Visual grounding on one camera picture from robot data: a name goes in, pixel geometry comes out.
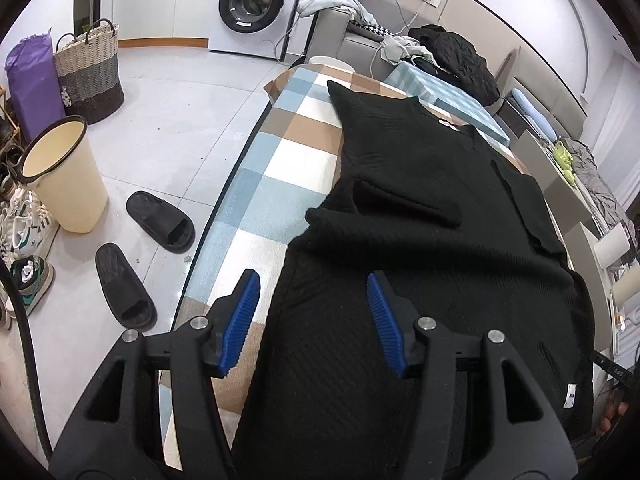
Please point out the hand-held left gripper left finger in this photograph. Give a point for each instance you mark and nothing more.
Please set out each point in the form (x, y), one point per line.
(242, 315)

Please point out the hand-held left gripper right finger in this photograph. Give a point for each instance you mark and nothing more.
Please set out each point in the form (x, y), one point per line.
(384, 320)

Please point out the black knit sweater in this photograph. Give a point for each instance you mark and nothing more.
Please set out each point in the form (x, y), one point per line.
(425, 240)

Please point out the person's right hand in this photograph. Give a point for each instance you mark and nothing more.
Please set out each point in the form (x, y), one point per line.
(610, 417)

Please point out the white paper roll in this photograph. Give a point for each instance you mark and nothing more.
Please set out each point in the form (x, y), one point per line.
(612, 245)

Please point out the black slipper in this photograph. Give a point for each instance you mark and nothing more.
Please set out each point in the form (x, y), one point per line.
(122, 285)
(155, 217)

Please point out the checkered blanket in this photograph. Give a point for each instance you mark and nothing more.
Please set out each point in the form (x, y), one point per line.
(280, 170)

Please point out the grey blanket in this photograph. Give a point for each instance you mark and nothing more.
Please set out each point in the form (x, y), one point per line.
(595, 180)

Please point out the grey board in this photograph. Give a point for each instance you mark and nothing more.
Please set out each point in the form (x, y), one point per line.
(550, 185)

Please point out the white green sneaker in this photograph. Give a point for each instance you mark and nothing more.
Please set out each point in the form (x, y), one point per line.
(32, 280)
(25, 230)

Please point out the green toy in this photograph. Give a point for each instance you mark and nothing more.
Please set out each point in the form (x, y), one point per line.
(564, 160)

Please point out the cream plastic bin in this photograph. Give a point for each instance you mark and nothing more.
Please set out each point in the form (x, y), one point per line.
(65, 185)

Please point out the light blue pillow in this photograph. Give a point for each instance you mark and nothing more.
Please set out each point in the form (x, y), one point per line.
(532, 110)

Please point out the white round stool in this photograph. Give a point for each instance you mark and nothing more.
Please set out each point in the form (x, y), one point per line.
(332, 62)

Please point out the white grey garment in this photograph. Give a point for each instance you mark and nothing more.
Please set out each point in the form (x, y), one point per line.
(400, 50)

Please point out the black quilted jacket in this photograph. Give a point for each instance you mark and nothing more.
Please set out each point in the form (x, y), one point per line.
(460, 60)

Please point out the woven laundry basket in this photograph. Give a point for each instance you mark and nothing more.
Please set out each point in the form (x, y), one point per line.
(90, 75)

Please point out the grey sofa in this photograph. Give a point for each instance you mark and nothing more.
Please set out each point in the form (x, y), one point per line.
(327, 35)

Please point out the houndstooth pillow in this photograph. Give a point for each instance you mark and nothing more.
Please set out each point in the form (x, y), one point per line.
(370, 29)

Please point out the white washing machine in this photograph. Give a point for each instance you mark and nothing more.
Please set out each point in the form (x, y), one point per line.
(290, 5)

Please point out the purple bag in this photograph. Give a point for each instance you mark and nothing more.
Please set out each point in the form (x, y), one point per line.
(32, 80)

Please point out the pale blue cloth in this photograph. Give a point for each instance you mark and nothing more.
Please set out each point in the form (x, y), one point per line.
(330, 2)

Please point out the white cabinet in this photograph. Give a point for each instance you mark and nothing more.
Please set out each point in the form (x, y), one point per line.
(150, 0)

